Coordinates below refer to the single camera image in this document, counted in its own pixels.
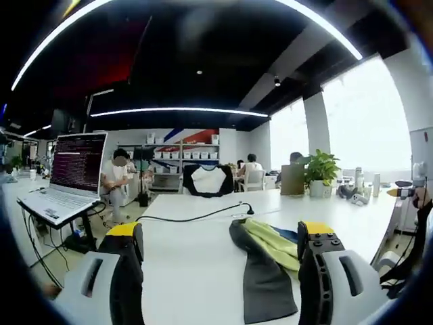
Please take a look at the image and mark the pale grey partition panel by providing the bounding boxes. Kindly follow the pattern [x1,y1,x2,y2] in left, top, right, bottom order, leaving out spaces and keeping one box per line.
[409,127,433,170]

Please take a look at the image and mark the short ceiling light strip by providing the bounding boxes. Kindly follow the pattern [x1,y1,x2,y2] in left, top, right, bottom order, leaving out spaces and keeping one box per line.
[22,125,52,137]

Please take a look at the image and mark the black gooseneck microphone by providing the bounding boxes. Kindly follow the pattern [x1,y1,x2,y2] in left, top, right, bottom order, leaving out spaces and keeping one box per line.
[137,201,256,224]

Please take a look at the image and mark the shelf with white bins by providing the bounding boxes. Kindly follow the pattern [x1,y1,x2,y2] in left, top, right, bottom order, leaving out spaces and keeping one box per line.
[143,133,221,190]

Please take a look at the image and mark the black power cable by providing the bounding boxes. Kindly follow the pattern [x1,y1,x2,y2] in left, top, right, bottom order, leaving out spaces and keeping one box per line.
[28,216,65,288]

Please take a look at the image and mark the green potted plant white pot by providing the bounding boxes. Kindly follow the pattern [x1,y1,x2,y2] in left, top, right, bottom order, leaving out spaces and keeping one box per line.
[304,148,342,199]

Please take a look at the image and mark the clear tumbler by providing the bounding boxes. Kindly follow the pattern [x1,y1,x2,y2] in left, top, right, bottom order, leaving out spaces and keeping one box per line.
[371,172,382,198]

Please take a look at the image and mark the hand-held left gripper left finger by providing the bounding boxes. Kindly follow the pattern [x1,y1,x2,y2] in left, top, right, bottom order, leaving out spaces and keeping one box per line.
[52,221,146,325]

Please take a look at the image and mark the person's right hand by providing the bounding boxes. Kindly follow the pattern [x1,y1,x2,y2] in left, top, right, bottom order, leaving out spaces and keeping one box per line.
[411,186,430,210]

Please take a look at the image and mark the yellow blue grey garment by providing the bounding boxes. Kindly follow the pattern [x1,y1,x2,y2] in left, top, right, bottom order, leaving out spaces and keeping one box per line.
[229,218,307,324]

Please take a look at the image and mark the person's left hand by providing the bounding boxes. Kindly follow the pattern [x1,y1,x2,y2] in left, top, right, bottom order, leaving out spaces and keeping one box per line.
[42,283,64,301]

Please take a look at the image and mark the white chair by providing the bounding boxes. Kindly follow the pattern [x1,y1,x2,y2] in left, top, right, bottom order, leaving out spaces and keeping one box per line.
[243,169,267,193]

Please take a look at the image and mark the white low cabinet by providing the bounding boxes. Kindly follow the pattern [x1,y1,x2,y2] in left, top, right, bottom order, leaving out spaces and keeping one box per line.
[123,171,143,206]

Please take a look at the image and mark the black laptop stand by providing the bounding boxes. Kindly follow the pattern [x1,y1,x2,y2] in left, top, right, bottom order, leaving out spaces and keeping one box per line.
[20,199,108,255]

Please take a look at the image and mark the long curved ceiling light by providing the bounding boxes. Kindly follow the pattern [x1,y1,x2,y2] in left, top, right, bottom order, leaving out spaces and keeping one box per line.
[11,0,363,92]

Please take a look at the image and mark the brown cardboard board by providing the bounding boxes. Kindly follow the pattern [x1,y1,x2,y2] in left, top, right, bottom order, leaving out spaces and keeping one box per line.
[280,164,305,196]

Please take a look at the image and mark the black white raglan shirt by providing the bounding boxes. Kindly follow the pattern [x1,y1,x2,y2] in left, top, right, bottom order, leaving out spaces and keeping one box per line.
[182,164,235,198]

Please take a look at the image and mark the black hanging screen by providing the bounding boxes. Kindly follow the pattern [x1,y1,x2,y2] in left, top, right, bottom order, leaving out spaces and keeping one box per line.
[51,108,85,132]

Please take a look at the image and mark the person's black printed shirt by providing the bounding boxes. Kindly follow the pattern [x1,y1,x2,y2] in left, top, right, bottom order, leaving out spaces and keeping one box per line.
[378,236,433,301]

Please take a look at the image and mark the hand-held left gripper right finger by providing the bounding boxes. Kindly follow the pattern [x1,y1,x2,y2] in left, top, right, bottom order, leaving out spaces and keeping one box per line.
[296,220,390,325]

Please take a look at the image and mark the grey headphones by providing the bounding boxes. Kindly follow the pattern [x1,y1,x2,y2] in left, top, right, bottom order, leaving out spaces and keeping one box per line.
[338,184,356,200]

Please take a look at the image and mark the white laptop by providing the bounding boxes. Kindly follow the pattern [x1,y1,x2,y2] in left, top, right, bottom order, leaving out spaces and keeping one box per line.
[16,133,108,227]

